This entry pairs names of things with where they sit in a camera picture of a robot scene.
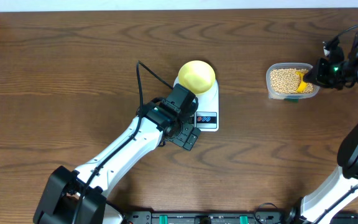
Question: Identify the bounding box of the white digital kitchen scale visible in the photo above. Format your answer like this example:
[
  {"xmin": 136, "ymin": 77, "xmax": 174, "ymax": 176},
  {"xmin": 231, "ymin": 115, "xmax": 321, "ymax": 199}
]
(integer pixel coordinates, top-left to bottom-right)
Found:
[{"xmin": 190, "ymin": 76, "xmax": 219, "ymax": 132}]

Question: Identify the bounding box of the yellow measuring scoop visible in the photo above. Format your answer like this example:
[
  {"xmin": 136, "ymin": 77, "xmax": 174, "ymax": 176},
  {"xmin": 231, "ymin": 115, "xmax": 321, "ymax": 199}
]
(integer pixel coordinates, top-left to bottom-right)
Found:
[{"xmin": 296, "ymin": 72, "xmax": 308, "ymax": 93}]

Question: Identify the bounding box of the black mounting rail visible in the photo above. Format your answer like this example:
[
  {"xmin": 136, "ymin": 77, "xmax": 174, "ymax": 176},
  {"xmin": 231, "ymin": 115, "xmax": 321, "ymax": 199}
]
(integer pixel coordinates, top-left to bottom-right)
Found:
[{"xmin": 116, "ymin": 210, "xmax": 358, "ymax": 224}]

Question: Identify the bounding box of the soybeans pile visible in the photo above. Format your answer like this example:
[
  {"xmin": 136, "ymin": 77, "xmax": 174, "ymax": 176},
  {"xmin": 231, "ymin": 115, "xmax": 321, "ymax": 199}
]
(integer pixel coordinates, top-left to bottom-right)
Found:
[{"xmin": 270, "ymin": 68, "xmax": 314, "ymax": 94}]

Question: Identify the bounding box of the clear plastic container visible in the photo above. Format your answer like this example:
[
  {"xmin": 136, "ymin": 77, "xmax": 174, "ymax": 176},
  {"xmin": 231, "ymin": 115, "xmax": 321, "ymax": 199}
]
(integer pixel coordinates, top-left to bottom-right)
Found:
[{"xmin": 266, "ymin": 63, "xmax": 319, "ymax": 100}]

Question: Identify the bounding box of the yellow bowl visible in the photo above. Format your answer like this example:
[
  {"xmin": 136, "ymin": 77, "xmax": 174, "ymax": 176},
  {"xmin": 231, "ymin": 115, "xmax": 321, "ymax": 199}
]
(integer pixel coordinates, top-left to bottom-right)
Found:
[{"xmin": 178, "ymin": 60, "xmax": 216, "ymax": 95}]

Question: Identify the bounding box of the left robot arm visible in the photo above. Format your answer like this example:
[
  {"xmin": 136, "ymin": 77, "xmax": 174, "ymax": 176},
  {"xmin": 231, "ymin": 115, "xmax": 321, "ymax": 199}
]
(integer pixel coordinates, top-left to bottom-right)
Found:
[{"xmin": 33, "ymin": 84, "xmax": 201, "ymax": 223}]

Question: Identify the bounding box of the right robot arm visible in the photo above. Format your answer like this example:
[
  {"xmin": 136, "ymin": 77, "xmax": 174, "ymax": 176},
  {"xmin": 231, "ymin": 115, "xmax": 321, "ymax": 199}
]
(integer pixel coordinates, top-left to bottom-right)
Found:
[{"xmin": 285, "ymin": 25, "xmax": 358, "ymax": 223}]

